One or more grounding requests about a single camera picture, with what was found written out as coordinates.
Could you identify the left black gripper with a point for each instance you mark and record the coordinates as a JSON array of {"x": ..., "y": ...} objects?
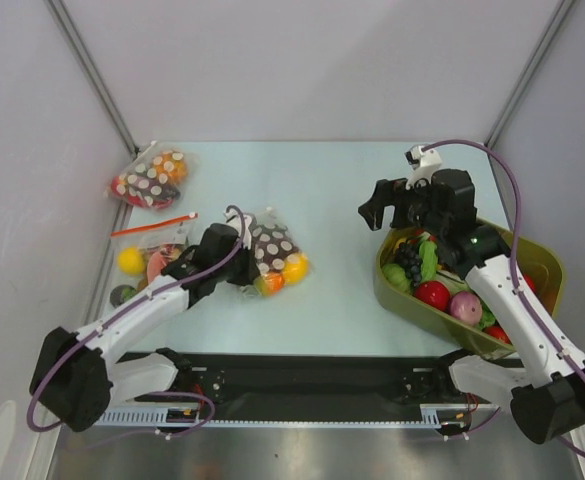
[{"x": 251, "y": 272}]

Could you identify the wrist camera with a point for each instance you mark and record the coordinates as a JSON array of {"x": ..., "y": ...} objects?
[
  {"x": 233, "y": 216},
  {"x": 424, "y": 162}
]

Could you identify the red fake tomato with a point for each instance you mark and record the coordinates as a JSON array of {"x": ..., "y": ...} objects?
[{"x": 498, "y": 333}]

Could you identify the pink fake onion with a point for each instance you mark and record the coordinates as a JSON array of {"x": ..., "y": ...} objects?
[{"x": 466, "y": 307}]

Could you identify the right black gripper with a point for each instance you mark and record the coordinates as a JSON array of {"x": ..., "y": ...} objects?
[{"x": 402, "y": 209}]

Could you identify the green fake lettuce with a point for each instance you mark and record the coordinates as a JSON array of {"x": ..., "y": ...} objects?
[{"x": 397, "y": 277}]

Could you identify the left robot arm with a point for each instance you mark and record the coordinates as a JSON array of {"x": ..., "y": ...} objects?
[{"x": 79, "y": 375}]

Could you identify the aluminium frame post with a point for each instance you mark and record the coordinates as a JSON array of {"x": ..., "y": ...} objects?
[
  {"x": 79, "y": 49},
  {"x": 543, "y": 46}
]

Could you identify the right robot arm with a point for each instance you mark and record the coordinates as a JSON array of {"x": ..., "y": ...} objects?
[{"x": 547, "y": 399}]

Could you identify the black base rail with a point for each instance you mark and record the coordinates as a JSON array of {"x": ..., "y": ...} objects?
[{"x": 321, "y": 389}]

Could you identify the olive green plastic bin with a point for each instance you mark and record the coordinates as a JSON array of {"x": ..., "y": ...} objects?
[{"x": 540, "y": 263}]

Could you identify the left aluminium frame post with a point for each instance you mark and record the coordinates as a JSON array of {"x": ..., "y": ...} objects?
[{"x": 79, "y": 49}]

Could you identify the polka dot zip bag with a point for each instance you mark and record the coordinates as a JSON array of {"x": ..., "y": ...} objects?
[
  {"x": 280, "y": 261},
  {"x": 156, "y": 177}
]

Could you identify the dark fake grape bunch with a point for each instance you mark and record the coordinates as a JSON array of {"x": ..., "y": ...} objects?
[{"x": 408, "y": 258}]

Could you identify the yellow fake lemon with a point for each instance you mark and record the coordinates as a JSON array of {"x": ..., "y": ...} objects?
[{"x": 131, "y": 261}]

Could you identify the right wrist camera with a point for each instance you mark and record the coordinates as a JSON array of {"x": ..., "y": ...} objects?
[{"x": 424, "y": 162}]

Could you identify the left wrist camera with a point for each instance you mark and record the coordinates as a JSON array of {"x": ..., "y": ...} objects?
[{"x": 233, "y": 216}]

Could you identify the red fake apple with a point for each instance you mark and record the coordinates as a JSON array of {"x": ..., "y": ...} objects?
[{"x": 434, "y": 294}]

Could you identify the orange zipper clear bag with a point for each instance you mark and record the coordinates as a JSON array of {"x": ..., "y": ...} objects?
[{"x": 160, "y": 243}]

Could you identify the right aluminium frame post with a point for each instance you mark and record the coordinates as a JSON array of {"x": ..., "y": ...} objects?
[{"x": 543, "y": 46}]

